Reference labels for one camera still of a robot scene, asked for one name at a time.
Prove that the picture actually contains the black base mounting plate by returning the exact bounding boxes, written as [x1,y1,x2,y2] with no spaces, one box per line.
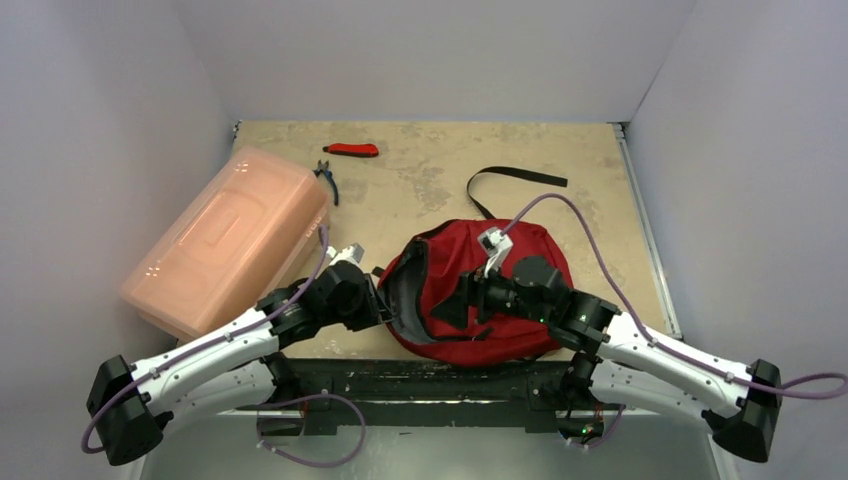
[165,356,690,437]

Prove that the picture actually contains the pink translucent plastic storage box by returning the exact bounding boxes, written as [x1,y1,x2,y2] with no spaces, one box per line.
[121,146,332,341]

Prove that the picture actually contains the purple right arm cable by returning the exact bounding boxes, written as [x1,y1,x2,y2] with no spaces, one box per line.
[500,193,848,451]

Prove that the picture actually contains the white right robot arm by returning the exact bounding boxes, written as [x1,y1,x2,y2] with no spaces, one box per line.
[431,256,782,463]

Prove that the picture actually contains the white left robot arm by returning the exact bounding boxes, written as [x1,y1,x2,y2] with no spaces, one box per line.
[82,261,392,466]

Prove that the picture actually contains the red student backpack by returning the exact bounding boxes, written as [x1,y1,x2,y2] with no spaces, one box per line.
[378,200,560,367]

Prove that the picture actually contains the red utility knife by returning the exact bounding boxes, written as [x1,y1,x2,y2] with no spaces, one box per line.
[322,143,380,158]

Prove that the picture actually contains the blue handled pliers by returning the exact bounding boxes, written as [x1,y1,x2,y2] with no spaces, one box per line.
[313,160,340,206]

